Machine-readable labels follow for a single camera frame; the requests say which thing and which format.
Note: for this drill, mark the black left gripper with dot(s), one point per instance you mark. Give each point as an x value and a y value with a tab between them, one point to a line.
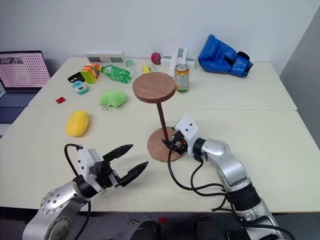
107	175

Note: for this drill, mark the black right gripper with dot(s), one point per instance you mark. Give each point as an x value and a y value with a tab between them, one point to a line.
179	143

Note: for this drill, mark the wooden pole with round disc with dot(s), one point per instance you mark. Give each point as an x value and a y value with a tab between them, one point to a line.
153	86

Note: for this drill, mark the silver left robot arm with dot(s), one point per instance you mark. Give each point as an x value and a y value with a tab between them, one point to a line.
57	197

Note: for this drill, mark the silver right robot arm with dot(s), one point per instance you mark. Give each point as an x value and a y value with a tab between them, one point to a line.
232	170

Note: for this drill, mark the round wooden base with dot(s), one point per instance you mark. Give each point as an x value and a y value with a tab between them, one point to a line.
158	150

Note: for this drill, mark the red round toy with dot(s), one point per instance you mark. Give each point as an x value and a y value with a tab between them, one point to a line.
156	58

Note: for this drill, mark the green plush toy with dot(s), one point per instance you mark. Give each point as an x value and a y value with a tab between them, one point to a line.
112	98

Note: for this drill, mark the small red item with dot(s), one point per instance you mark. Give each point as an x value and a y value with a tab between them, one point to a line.
163	220

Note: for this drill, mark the dark rounded shape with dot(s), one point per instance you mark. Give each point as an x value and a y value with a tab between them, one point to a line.
146	231

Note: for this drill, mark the small yellow item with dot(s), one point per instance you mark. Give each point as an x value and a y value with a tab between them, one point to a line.
145	70

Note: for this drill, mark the white teal small timer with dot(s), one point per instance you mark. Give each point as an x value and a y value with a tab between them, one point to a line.
80	88

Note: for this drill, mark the small white printed box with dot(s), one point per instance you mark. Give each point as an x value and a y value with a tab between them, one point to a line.
166	58
191	61

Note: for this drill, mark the green plastic bottle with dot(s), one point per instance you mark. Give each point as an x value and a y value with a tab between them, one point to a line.
116	73

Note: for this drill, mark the small red card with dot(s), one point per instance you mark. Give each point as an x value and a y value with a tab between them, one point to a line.
60	99

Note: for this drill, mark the clear teal plastic item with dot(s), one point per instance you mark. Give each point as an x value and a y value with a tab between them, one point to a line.
130	62

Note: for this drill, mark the tall white printed box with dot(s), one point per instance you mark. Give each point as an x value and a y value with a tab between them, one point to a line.
180	53

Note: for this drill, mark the orange green toy block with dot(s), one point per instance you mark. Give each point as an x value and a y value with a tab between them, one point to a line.
89	75

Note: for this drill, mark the black flat case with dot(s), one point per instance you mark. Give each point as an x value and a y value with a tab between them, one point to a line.
74	76

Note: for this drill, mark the blue boxing glove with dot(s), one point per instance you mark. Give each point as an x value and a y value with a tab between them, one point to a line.
217	55

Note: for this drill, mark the long white grey box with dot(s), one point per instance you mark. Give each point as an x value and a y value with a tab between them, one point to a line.
105	53

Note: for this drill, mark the open laptop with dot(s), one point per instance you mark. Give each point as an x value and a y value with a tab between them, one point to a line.
22	67

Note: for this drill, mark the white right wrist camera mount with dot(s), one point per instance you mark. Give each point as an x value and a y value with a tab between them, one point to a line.
188	128

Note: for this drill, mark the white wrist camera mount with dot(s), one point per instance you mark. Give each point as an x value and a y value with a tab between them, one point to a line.
82	162
188	128

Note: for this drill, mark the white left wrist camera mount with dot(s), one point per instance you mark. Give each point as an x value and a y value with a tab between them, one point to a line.
82	162

